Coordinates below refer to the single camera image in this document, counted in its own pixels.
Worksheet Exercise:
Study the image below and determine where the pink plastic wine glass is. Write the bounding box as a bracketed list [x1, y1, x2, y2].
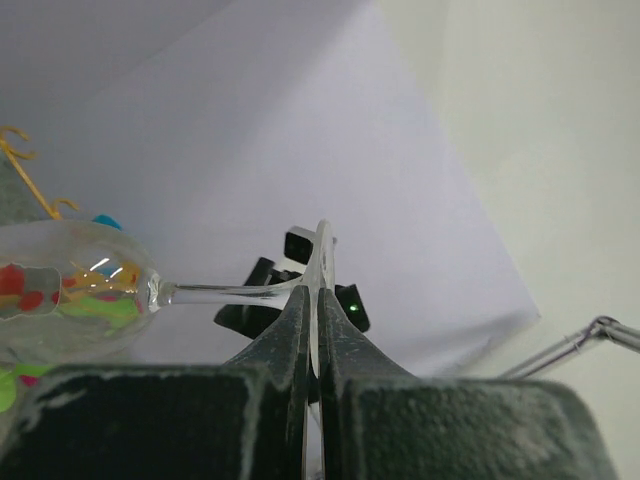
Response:
[19, 375, 39, 387]

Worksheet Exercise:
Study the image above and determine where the blue plastic wine glass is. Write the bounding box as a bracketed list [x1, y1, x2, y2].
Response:
[92, 214, 122, 231]

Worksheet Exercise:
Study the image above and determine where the gold wire wine glass rack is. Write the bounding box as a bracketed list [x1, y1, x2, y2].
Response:
[0, 125, 81, 221]

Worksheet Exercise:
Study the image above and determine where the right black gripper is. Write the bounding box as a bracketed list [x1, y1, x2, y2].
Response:
[213, 257, 303, 340]

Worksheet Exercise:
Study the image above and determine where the grey overhead lamp boom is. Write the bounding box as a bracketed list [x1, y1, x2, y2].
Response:
[498, 316, 639, 379]

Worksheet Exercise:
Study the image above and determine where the green plastic wine glass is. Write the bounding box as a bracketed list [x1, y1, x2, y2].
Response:
[1, 363, 54, 413]

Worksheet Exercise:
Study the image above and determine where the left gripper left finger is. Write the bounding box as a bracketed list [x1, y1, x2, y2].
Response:
[1, 286, 310, 479]

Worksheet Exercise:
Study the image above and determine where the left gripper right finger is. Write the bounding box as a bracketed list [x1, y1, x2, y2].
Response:
[317, 289, 617, 479]

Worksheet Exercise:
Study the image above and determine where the clear wine glass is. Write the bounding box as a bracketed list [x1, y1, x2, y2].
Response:
[1, 220, 335, 365]

